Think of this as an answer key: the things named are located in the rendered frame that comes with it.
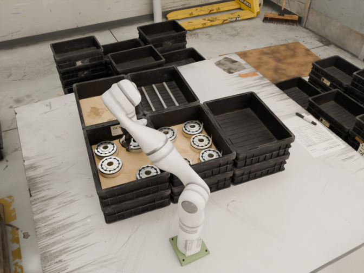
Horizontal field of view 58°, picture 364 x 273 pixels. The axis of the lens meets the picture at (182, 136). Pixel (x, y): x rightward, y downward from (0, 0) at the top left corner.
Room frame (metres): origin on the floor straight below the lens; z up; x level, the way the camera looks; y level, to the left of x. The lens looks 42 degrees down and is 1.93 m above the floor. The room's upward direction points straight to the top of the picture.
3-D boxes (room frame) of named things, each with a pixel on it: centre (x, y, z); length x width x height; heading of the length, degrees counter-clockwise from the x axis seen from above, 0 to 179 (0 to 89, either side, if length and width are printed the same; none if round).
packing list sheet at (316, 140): (1.38, -0.72, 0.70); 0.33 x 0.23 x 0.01; 26
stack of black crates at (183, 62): (2.62, 0.02, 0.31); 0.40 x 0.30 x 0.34; 116
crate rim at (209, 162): (1.12, -0.03, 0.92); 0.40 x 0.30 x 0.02; 20
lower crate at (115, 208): (1.02, 0.25, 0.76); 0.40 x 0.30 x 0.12; 20
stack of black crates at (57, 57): (2.63, 0.91, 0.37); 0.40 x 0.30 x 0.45; 116
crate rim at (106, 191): (1.02, 0.25, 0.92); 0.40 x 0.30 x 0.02; 20
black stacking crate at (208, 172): (1.12, -0.03, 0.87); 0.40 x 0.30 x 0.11; 20
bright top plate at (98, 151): (1.10, 0.36, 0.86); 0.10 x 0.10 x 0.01
